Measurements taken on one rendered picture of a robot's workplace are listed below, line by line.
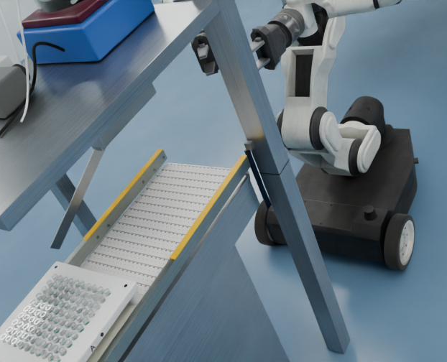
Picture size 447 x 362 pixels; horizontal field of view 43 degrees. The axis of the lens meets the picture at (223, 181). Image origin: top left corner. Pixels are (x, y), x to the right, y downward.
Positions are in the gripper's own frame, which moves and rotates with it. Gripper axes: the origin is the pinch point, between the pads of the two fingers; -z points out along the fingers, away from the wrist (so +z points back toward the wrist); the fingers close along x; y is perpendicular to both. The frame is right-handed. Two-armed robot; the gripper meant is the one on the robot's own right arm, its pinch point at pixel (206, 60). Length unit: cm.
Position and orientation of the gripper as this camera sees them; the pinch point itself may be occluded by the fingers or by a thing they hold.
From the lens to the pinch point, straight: 164.3
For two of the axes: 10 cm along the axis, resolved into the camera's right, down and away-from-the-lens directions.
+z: -0.3, -6.2, 7.8
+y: -9.4, 2.7, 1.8
